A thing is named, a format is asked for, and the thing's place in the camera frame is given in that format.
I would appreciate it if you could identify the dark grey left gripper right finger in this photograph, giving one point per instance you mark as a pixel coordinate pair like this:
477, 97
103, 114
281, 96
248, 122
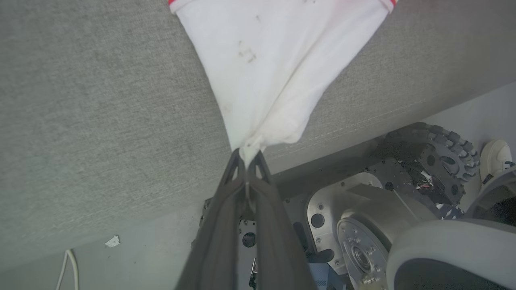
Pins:
278, 249

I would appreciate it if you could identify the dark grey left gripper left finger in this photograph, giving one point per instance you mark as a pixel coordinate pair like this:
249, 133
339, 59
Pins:
217, 241

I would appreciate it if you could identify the red and white garment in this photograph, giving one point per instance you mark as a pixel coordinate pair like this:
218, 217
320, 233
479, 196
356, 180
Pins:
278, 68

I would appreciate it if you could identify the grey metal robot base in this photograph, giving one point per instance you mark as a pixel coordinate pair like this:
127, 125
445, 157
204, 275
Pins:
354, 201

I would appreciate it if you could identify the white grey robot waist link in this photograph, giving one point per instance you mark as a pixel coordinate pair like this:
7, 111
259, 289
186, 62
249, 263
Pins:
451, 249

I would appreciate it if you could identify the small white paper scrap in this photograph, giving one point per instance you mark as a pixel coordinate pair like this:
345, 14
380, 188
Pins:
113, 241

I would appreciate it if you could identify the grey fabric sofa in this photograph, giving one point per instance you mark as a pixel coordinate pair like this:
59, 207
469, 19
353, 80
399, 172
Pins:
100, 112

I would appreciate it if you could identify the black omni wheel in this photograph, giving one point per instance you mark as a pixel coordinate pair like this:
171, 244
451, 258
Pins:
439, 161

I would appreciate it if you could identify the white shoe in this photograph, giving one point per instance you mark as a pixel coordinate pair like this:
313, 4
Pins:
495, 157

